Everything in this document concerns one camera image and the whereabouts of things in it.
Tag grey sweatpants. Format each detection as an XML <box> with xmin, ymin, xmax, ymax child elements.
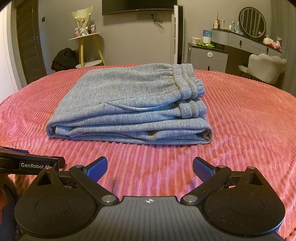
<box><xmin>46</xmin><ymin>63</ymin><xmax>213</xmax><ymax>145</ymax></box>

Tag pink ribbed bedspread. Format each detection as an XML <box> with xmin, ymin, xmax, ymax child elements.
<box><xmin>1</xmin><ymin>68</ymin><xmax>295</xmax><ymax>240</ymax></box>

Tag dark wooden door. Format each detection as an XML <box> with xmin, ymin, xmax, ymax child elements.
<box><xmin>15</xmin><ymin>0</ymin><xmax>47</xmax><ymax>84</ymax></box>

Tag grey drawer cabinet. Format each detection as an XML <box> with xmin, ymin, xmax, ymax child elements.
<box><xmin>187</xmin><ymin>43</ymin><xmax>228</xmax><ymax>72</ymax></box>

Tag black bag on floor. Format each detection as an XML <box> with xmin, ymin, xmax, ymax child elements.
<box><xmin>51</xmin><ymin>48</ymin><xmax>78</xmax><ymax>72</ymax></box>

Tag yellow legged side table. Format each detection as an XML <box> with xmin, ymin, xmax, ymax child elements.
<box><xmin>68</xmin><ymin>32</ymin><xmax>106</xmax><ymax>68</ymax></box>

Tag white shell back chair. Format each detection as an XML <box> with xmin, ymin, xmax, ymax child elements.
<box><xmin>238</xmin><ymin>53</ymin><xmax>287</xmax><ymax>84</ymax></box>

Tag green tray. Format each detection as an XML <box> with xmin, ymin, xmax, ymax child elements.
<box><xmin>197</xmin><ymin>42</ymin><xmax>215</xmax><ymax>48</ymax></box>

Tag grey vanity desk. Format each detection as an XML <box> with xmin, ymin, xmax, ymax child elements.
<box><xmin>211</xmin><ymin>29</ymin><xmax>281</xmax><ymax>75</ymax></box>

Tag blue white box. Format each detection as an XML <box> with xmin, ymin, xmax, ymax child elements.
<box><xmin>202</xmin><ymin>30</ymin><xmax>212</xmax><ymax>45</ymax></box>

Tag pink plush toy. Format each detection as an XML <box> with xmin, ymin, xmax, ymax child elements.
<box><xmin>274</xmin><ymin>36</ymin><xmax>282</xmax><ymax>52</ymax></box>

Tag cream flower bouquet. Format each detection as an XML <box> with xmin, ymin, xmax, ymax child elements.
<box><xmin>71</xmin><ymin>6</ymin><xmax>96</xmax><ymax>37</ymax></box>

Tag round black mirror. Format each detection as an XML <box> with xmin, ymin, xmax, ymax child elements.
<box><xmin>239</xmin><ymin>6</ymin><xmax>266</xmax><ymax>39</ymax></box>

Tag white tower fan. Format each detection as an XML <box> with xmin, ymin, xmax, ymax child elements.
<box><xmin>171</xmin><ymin>5</ymin><xmax>185</xmax><ymax>64</ymax></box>

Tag wall mounted black television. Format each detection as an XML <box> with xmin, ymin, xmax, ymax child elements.
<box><xmin>101</xmin><ymin>0</ymin><xmax>178</xmax><ymax>16</ymax></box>

